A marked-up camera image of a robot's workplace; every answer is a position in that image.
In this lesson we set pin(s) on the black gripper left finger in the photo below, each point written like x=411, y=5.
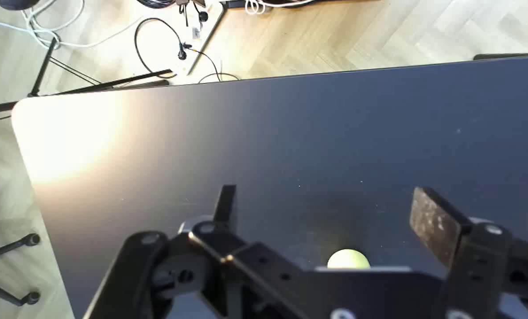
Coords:
x=225, y=207

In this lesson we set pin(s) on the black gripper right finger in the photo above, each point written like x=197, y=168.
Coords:
x=438, y=228

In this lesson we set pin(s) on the yellow mug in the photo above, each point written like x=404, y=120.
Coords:
x=348, y=260

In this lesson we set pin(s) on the black tripod legs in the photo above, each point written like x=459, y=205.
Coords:
x=116, y=81

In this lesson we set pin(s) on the black chair leg with caster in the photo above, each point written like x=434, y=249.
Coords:
x=25, y=297
x=22, y=242

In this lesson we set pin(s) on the black round stand base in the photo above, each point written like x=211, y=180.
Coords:
x=16, y=3

